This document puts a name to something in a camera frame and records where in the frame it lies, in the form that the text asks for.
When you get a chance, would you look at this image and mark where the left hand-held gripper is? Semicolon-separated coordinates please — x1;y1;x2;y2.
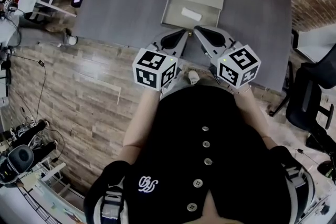
132;29;190;91

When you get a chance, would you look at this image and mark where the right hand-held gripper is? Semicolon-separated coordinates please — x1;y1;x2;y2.
193;26;262;88

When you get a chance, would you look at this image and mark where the white roll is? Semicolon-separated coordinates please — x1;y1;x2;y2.
181;7;203;22

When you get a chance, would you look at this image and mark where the person's left forearm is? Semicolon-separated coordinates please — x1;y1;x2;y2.
122;88;161;164

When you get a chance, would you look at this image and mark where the person's right forearm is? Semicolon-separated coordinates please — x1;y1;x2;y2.
232;84;279;151

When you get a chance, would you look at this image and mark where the person's white shoe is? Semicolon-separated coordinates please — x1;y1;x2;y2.
187;70;201;86

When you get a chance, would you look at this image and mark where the person's black buttoned shirt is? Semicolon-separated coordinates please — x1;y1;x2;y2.
83;86;316;224

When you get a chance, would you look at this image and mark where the white cabinet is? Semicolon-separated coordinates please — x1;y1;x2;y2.
291;24;336;64

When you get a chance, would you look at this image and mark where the black office chair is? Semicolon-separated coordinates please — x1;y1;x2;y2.
269;44;336;135

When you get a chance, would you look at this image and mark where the grey padded chair headrest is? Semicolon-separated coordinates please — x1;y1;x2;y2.
7;144;36;173

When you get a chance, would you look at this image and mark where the long black cable with adaptor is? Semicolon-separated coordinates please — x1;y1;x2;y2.
12;54;48;121

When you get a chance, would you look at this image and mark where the grey harness shoulder strap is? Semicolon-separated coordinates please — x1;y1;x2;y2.
98;182;127;220
281;162;316;218

